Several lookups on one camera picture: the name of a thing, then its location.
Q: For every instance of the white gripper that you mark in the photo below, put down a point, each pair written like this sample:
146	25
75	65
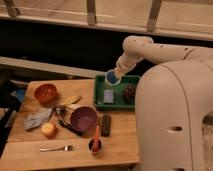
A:
124	65

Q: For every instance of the blue and white cup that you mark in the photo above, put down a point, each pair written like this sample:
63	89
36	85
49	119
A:
111	79

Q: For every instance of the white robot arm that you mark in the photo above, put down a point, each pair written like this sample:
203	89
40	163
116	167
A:
138	48

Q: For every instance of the green plastic tray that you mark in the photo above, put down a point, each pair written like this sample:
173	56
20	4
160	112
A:
119	103

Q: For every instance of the brown pine cone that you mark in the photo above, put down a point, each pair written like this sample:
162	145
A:
129	94

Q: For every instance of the grey sponge block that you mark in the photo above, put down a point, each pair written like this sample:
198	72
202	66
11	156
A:
108	96

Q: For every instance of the white robot body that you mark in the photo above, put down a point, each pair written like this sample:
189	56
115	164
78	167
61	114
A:
171	101

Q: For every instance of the black remote bar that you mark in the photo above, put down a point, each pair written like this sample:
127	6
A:
106	125

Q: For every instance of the yellow banana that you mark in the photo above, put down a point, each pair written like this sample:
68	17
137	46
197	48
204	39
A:
71	100

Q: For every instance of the purple bowl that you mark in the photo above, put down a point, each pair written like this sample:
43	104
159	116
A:
83	118

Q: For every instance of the orange carrot stick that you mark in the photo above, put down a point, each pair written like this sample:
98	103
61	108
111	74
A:
96	138

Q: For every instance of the orange red bowl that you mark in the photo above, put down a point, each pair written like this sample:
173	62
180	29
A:
45	93

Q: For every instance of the dark cup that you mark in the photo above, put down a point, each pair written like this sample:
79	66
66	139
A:
91	144

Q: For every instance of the yellow red apple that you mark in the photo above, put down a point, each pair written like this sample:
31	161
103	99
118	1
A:
48	129

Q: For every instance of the silver fork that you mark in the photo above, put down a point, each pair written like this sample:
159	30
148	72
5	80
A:
64	148

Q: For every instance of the grey cloth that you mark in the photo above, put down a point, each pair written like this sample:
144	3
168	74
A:
35	120

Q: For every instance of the black chair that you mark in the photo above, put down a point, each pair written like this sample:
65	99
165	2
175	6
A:
9	101

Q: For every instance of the black handled utensil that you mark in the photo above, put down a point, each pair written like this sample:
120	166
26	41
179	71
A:
60	112

